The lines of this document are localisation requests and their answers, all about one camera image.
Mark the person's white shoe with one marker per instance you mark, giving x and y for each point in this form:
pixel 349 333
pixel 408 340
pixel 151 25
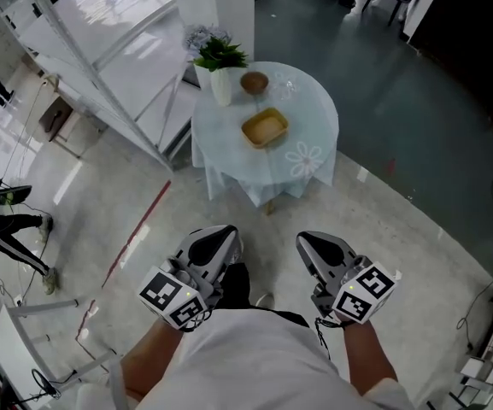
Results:
pixel 265 300

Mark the brown wooden bowl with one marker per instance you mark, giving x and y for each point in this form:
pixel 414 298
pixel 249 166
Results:
pixel 254 81

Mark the green leafy plant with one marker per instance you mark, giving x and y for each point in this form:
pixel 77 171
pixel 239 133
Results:
pixel 220 54

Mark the clear glass dish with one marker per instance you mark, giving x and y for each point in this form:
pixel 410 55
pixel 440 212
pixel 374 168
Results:
pixel 283 86

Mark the white desk with metal legs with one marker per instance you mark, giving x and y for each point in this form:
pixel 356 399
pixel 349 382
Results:
pixel 15 348

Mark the pale blue flower bunch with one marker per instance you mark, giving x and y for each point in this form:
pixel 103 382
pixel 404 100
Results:
pixel 201 34

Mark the person's white shirt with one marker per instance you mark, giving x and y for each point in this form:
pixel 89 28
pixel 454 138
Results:
pixel 254 365

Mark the person's left forearm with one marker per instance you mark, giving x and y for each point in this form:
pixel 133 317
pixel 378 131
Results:
pixel 152 353

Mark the round table with wooden legs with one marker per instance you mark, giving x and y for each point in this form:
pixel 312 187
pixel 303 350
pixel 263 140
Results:
pixel 306 118

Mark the white metal shelving rack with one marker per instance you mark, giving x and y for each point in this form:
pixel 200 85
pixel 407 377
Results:
pixel 113 45

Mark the white ribbed vase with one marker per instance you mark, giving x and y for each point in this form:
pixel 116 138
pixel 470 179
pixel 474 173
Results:
pixel 221 87

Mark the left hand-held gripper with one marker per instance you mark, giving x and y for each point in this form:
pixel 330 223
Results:
pixel 205 250

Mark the grey equipment rack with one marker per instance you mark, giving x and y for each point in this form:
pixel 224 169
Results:
pixel 491 353

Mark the pale blue flowered tablecloth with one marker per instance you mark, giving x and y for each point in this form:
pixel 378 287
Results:
pixel 229 160

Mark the person's black trousers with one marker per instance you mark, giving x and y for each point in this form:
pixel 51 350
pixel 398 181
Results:
pixel 237 284

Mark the yellow rectangular container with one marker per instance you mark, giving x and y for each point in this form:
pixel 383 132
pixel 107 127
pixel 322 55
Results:
pixel 265 128

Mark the person's right forearm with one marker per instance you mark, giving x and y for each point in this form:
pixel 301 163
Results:
pixel 367 353

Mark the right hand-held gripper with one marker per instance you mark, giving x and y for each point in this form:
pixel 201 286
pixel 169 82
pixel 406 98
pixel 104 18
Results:
pixel 331 256

